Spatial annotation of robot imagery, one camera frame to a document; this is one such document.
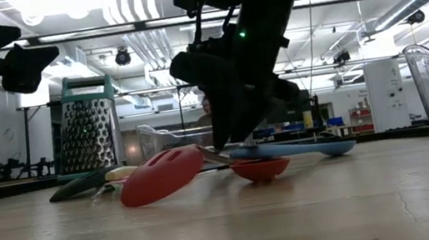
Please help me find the blue plastic spoon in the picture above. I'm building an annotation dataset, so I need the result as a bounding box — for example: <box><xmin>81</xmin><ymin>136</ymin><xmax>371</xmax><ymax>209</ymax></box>
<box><xmin>226</xmin><ymin>130</ymin><xmax>358</xmax><ymax>173</ymax></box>

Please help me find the white cabinet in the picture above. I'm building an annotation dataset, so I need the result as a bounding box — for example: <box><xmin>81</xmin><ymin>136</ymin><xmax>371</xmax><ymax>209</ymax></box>
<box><xmin>362</xmin><ymin>57</ymin><xmax>412</xmax><ymax>134</ymax></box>

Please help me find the red slotted spatula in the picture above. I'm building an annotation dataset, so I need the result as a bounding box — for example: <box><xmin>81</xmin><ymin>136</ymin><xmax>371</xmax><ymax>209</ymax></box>
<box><xmin>113</xmin><ymin>137</ymin><xmax>242</xmax><ymax>210</ymax></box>

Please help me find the black aluminium table frame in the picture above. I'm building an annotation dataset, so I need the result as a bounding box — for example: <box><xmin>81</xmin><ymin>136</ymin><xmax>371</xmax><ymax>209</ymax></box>
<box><xmin>0</xmin><ymin>122</ymin><xmax>429</xmax><ymax>203</ymax></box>

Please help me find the red shelf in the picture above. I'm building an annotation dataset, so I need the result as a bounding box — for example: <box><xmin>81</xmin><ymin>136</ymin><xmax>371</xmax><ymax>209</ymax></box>
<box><xmin>347</xmin><ymin>105</ymin><xmax>375</xmax><ymax>134</ymax></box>

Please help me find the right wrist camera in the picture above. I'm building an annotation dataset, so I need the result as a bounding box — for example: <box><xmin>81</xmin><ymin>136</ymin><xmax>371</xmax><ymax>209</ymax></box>
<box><xmin>167</xmin><ymin>44</ymin><xmax>237</xmax><ymax>98</ymax></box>

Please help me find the thin black hanging cable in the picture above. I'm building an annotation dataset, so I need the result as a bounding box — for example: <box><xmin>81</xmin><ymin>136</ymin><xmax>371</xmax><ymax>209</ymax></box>
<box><xmin>296</xmin><ymin>0</ymin><xmax>326</xmax><ymax>98</ymax></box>

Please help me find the teal steel box grater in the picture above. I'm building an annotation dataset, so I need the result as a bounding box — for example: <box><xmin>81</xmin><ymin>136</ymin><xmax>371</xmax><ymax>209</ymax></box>
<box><xmin>43</xmin><ymin>70</ymin><xmax>127</xmax><ymax>184</ymax></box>

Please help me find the black floor equipment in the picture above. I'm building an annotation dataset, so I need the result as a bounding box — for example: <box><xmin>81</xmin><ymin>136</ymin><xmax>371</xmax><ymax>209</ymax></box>
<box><xmin>0</xmin><ymin>150</ymin><xmax>57</xmax><ymax>184</ymax></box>

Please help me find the black monitor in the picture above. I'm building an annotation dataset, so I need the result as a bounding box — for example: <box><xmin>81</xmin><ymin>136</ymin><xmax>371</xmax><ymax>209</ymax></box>
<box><xmin>262</xmin><ymin>87</ymin><xmax>315</xmax><ymax>127</ymax></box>

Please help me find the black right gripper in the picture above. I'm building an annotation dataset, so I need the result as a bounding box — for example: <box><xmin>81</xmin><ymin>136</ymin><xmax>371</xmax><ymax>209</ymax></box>
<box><xmin>197</xmin><ymin>20</ymin><xmax>307</xmax><ymax>151</ymax></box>

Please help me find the black ceiling camera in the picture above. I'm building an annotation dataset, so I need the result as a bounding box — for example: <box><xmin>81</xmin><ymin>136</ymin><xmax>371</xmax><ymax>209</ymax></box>
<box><xmin>113</xmin><ymin>46</ymin><xmax>133</xmax><ymax>68</ymax></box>
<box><xmin>405</xmin><ymin>8</ymin><xmax>427</xmax><ymax>27</ymax></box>
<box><xmin>330</xmin><ymin>49</ymin><xmax>353</xmax><ymax>68</ymax></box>

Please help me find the person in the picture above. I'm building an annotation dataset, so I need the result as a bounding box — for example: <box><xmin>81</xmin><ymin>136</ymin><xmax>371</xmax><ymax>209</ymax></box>
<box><xmin>194</xmin><ymin>95</ymin><xmax>214</xmax><ymax>128</ymax></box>

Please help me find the yellow container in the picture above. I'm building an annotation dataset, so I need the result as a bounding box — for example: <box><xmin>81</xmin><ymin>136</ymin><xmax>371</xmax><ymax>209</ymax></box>
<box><xmin>301</xmin><ymin>110</ymin><xmax>315</xmax><ymax>131</ymax></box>

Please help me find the small clear plastic bin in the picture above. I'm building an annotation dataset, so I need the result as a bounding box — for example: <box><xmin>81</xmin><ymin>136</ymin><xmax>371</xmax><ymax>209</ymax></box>
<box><xmin>135</xmin><ymin>114</ymin><xmax>219</xmax><ymax>159</ymax></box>

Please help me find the black metal stand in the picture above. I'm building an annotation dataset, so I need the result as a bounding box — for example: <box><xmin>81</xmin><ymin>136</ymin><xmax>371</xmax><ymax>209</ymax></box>
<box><xmin>15</xmin><ymin>101</ymin><xmax>64</xmax><ymax>180</ymax></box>

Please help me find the green handled knife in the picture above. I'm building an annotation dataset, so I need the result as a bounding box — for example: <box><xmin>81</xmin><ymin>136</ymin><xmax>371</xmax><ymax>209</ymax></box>
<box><xmin>45</xmin><ymin>164</ymin><xmax>125</xmax><ymax>204</ymax></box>

